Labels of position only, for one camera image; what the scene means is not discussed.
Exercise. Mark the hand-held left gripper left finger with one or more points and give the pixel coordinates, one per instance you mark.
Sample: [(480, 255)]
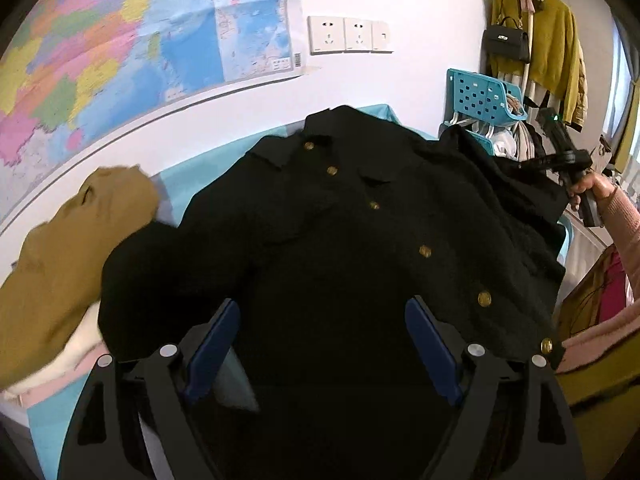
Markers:
[(210, 355)]

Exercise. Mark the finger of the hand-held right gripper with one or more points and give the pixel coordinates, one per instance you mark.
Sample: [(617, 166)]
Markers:
[(540, 162)]

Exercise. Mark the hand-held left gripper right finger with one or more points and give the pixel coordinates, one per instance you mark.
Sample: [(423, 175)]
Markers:
[(432, 355)]

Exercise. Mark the black jacket with gold buttons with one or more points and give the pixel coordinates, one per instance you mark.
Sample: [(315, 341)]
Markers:
[(325, 260)]

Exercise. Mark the person's right forearm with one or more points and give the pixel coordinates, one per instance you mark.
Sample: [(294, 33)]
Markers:
[(625, 230)]

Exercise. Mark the pile of pale clothes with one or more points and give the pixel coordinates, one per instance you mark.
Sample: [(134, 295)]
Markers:
[(515, 142)]

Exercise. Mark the person's right hand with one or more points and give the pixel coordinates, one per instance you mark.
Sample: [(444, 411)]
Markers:
[(592, 185)]

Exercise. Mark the striped hanging skirt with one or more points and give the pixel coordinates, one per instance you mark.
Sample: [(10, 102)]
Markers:
[(535, 92)]

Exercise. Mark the blue plastic basket rack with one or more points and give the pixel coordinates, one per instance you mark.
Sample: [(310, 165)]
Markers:
[(475, 97)]

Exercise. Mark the yellow-green hanging sweater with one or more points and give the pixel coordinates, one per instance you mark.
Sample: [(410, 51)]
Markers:
[(555, 45)]

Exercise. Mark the black handbag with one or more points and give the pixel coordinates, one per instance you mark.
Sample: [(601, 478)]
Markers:
[(505, 42)]

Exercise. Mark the cream cloth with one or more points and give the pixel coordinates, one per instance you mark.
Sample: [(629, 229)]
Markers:
[(80, 355)]

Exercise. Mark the pink cloth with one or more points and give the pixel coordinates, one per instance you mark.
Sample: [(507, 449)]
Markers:
[(50, 389)]

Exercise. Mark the person's olive vest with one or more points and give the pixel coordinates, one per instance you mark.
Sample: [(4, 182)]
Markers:
[(600, 395)]

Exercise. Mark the brown garment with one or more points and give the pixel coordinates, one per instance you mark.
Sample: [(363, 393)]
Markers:
[(55, 270)]

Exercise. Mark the white wall switch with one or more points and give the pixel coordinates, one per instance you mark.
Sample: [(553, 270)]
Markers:
[(382, 36)]

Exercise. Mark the white wall socket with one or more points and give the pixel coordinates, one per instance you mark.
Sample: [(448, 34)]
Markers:
[(326, 35), (359, 35)]

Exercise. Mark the colourful wall map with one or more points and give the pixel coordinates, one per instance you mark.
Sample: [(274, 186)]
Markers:
[(100, 60)]

